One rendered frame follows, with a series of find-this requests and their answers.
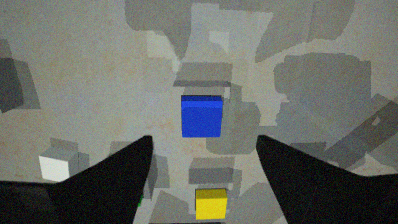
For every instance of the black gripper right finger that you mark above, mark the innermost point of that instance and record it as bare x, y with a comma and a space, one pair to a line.
311, 191

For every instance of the red button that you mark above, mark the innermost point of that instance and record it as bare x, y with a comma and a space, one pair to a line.
10, 96

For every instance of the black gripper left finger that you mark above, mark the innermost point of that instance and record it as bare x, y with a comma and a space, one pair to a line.
106, 193

